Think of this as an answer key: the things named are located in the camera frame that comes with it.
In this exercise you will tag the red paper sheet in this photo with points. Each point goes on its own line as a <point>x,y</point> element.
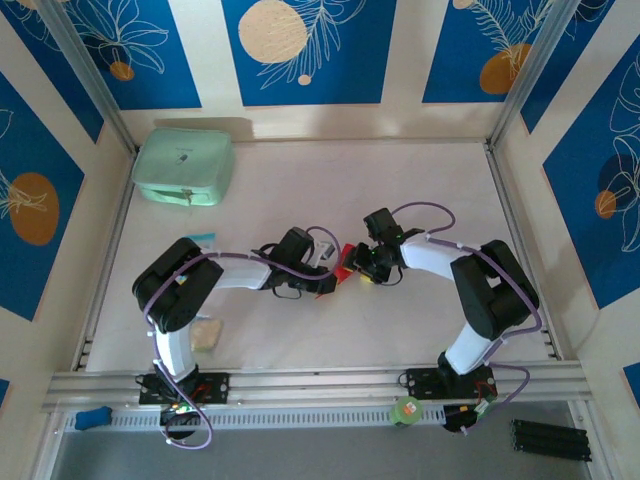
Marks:
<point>344,270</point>

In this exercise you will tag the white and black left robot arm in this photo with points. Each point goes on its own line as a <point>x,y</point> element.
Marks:
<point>172,350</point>

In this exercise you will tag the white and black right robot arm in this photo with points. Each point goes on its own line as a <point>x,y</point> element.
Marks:
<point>470,350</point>

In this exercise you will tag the small blue and white packet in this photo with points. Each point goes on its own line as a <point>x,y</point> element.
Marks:
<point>205,236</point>

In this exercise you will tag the clear bag of beige snacks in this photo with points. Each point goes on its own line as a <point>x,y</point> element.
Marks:
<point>207,335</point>

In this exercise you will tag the green tape roll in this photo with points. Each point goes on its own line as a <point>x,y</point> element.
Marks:
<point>405,412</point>

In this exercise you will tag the mint green zipper pouch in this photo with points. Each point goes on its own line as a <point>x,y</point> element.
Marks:
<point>180,160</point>

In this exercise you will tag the blue bone-shaped foam piece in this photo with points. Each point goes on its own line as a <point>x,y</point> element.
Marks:
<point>92,419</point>

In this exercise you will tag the long aluminium mounting rail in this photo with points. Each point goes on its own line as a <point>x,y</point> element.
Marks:
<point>320,385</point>

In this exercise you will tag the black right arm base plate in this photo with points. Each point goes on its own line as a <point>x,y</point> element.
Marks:
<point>422,382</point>

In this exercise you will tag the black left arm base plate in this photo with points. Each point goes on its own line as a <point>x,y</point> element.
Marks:
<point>217,387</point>

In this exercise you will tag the aluminium table side rail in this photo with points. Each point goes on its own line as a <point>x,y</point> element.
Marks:
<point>506,200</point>
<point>117,225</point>

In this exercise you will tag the aluminium frame post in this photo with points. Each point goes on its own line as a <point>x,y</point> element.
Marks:
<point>530,65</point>
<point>87,70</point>

